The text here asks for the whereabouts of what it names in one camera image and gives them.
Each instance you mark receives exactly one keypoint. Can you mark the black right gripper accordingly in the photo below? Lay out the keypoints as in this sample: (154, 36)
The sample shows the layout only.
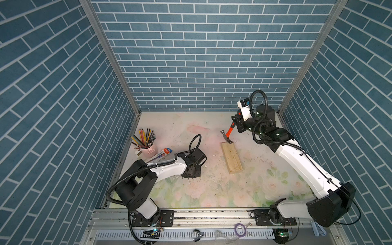
(240, 122)

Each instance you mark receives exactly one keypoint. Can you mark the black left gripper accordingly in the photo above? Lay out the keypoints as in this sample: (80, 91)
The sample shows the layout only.
(198, 174)

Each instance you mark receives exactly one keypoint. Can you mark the red-handled claw hammer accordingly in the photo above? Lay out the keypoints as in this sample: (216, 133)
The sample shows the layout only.
(226, 135)

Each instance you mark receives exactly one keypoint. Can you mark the wooden block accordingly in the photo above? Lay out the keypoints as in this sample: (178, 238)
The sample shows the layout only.
(231, 157)

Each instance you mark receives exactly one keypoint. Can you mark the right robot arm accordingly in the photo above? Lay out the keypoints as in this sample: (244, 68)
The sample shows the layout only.
(332, 198)

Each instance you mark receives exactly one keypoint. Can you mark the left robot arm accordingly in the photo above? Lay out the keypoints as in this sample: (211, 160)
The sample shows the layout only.
(133, 188)

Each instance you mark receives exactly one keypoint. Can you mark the red blue white box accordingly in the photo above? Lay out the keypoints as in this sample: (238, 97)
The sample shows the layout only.
(159, 156)

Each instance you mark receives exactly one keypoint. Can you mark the pink pencil cup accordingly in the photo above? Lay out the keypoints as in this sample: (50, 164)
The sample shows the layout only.
(149, 152)

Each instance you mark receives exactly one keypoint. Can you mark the grey clamp tool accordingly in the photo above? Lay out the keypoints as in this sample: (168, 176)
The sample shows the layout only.
(318, 230)

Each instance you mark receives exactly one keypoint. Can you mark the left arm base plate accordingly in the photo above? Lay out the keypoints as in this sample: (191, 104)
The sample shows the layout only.
(162, 218)

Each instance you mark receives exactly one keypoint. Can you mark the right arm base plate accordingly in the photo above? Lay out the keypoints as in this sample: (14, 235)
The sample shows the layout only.
(264, 217)

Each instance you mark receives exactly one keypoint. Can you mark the aluminium mounting rail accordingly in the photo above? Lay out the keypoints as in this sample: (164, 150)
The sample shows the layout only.
(227, 226)

